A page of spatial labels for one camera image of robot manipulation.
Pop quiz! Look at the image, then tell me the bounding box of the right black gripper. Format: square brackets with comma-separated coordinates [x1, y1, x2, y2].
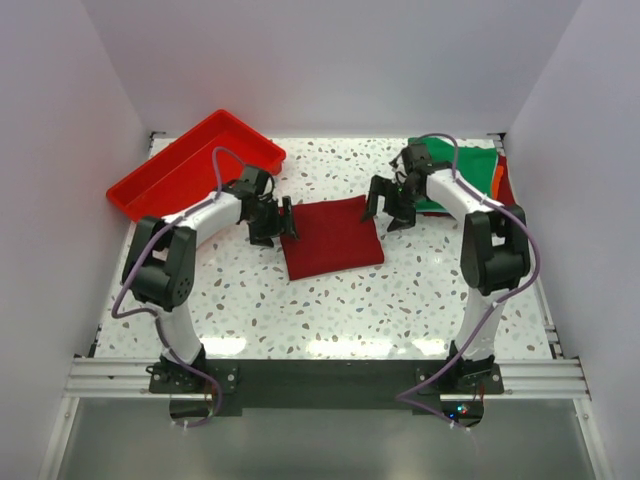
[360, 175, 424, 233]

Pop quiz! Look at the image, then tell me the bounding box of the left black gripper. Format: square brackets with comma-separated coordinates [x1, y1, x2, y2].
[245, 196, 298, 248]

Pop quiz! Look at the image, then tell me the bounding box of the dark red polo shirt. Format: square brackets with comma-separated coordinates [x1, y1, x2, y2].
[281, 195, 385, 281]

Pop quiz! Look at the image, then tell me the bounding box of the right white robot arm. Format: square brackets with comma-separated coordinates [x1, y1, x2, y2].
[362, 137, 538, 393]

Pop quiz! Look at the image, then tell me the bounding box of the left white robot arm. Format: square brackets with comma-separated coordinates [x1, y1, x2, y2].
[111, 166, 299, 392]

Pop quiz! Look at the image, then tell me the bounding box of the folded green t shirt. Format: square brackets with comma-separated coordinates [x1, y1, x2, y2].
[421, 137, 499, 200]

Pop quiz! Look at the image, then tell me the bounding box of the red plastic tray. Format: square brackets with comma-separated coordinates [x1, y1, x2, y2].
[106, 109, 286, 222]

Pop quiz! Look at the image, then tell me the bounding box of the folded orange shirt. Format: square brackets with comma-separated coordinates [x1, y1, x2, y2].
[491, 165, 504, 199]

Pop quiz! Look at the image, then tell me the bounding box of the folded dark red shirt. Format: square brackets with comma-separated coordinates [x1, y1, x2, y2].
[424, 155, 519, 217]

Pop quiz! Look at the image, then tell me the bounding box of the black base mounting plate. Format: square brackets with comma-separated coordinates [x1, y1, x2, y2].
[146, 358, 505, 426]

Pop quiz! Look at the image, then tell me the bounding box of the aluminium frame rail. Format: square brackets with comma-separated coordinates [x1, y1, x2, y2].
[63, 358, 591, 400]

